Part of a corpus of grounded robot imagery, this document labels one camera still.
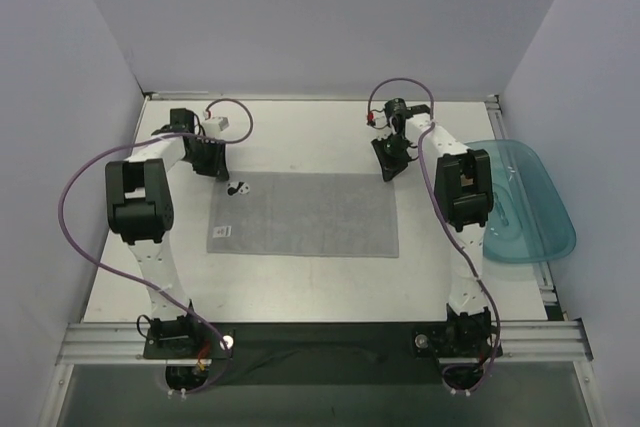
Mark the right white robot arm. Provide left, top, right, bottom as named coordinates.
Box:
left=367, top=98, right=497, bottom=363

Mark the aluminium front frame rail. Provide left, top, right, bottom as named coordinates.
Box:
left=57, top=321, right=593, bottom=365

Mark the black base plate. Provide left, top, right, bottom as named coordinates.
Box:
left=164, top=321, right=500, bottom=393

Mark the teal plastic tray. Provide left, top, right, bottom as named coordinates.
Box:
left=469, top=139, right=576, bottom=265

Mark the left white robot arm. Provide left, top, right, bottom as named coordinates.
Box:
left=105, top=108, right=229, bottom=359

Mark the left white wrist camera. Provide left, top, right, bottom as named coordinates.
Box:
left=202, top=116, right=229, bottom=138

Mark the grey towel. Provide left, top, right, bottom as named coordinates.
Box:
left=207, top=172, right=399, bottom=258

